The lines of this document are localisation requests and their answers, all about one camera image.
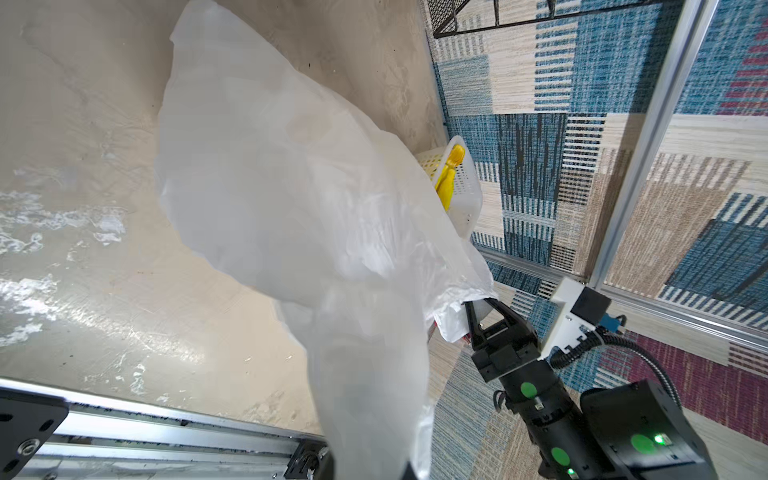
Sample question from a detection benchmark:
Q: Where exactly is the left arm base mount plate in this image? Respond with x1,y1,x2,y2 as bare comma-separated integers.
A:
0,388,69,479

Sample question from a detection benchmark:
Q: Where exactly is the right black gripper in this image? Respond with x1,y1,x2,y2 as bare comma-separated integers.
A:
464,298,540,383

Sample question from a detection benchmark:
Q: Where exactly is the white perforated plastic basket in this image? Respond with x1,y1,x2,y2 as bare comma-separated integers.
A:
415,135,483,240

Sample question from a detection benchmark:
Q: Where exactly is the black wire shelf rack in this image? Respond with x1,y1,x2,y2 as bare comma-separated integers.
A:
421,0,666,39

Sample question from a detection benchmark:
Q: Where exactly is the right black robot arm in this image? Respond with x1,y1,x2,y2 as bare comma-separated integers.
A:
464,298,718,479

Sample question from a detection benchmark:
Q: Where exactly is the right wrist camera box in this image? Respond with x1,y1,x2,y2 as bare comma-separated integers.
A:
539,277,612,360

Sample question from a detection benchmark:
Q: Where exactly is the yellow banana bunch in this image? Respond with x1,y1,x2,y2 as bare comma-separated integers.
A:
435,144,466,212

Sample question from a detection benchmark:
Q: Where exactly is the white plastic bag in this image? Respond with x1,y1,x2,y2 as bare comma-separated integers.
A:
155,1,493,479

